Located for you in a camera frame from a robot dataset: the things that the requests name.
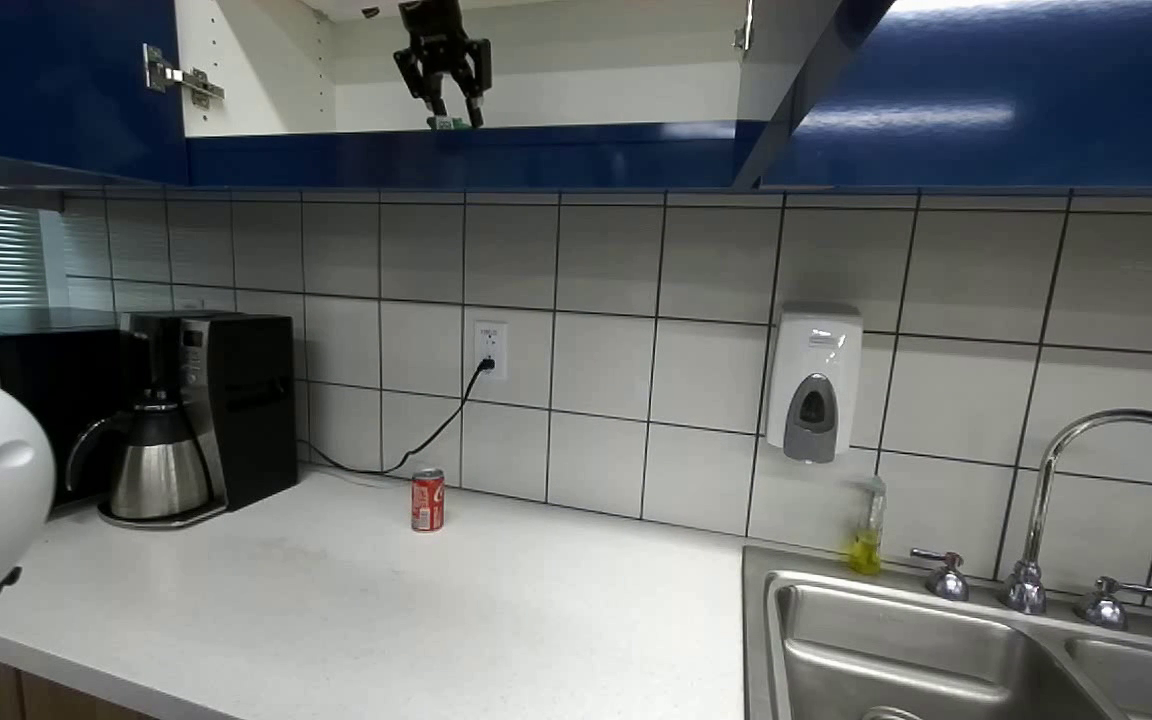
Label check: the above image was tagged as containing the chrome sink faucet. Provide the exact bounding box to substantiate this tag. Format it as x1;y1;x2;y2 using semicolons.
908;404;1152;633

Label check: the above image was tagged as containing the blue open cabinet door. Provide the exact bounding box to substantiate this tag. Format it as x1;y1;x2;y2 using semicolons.
733;0;898;191

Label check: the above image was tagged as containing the black power cable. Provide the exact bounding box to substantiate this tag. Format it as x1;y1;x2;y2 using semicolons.
296;354;501;480

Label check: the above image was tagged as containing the red soda can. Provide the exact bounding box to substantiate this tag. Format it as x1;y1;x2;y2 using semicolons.
413;469;443;534

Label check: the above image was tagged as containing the black microwave oven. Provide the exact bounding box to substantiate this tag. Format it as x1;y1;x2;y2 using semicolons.
0;310;133;463

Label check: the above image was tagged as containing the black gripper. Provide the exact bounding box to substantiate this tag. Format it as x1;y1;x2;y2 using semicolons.
395;0;491;129

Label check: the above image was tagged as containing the yellow dish soap bottle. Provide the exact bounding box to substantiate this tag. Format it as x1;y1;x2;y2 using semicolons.
845;483;884;577

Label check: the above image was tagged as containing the steel coffee carafe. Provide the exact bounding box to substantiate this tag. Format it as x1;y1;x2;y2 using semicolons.
66;398;219;530

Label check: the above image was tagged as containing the stainless steel double sink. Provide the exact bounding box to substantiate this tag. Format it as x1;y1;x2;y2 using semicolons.
739;549;1152;720

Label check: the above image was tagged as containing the white soap dispenser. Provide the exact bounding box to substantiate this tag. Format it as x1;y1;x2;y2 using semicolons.
764;313;863;463

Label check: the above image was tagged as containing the blue upper cabinet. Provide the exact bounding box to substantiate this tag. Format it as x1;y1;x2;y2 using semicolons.
0;0;1152;195

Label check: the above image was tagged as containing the steel black coffee maker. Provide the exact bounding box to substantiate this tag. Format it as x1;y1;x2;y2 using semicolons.
123;313;296;512

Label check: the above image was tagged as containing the white wall outlet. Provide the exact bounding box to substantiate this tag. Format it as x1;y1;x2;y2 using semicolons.
473;321;513;383

